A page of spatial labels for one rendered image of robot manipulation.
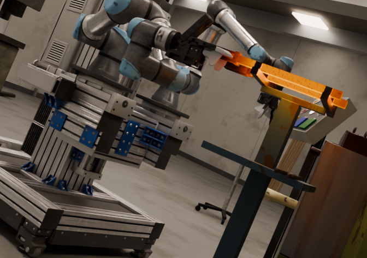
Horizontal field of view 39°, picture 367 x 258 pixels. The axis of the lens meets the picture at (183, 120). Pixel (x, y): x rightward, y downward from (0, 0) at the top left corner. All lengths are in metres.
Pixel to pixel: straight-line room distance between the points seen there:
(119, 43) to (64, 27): 0.55
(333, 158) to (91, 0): 1.50
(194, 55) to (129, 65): 0.21
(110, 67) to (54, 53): 0.54
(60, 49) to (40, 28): 9.18
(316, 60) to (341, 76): 0.73
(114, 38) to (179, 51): 0.80
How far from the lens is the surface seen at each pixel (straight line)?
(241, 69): 1.68
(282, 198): 2.54
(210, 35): 2.90
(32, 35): 11.90
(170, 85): 1.70
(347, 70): 11.95
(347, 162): 1.98
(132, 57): 1.65
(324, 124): 2.60
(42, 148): 2.78
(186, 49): 1.59
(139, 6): 1.98
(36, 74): 2.46
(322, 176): 1.97
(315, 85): 1.49
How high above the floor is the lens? 0.76
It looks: level
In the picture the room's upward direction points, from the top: 23 degrees clockwise
